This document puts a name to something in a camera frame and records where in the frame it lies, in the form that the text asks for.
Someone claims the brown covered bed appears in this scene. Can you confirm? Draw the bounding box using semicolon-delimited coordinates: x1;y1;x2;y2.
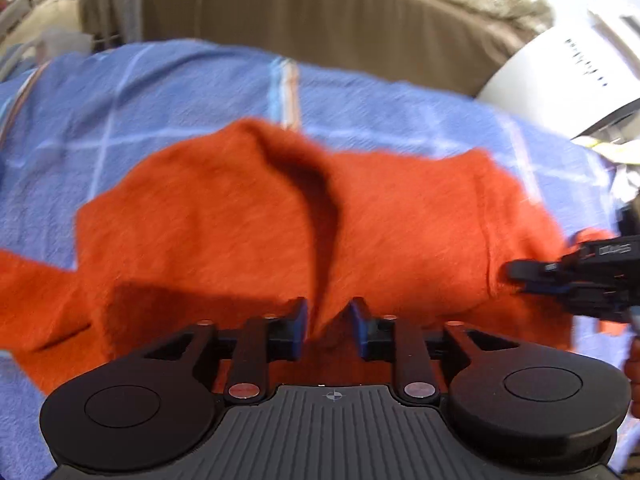
77;0;553;97

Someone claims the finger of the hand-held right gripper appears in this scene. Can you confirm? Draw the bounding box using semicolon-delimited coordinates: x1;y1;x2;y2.
505;258;567;285
520;282;572;299

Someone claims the yellow cloth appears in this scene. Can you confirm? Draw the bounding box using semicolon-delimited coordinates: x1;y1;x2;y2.
574;134;640;167

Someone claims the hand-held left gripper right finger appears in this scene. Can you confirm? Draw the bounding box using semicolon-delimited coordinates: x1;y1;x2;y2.
348;296;522;407

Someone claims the blue plaid bed sheet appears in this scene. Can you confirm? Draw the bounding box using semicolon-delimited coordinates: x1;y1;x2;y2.
0;37;628;480

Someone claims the orange fuzzy sweater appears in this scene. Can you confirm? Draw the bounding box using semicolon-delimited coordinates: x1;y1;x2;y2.
0;117;626;398

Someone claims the white printed board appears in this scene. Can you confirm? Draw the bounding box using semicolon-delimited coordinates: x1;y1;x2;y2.
474;7;640;137

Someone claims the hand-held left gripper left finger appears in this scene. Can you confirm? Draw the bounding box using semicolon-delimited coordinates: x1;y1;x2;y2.
142;296;309;407

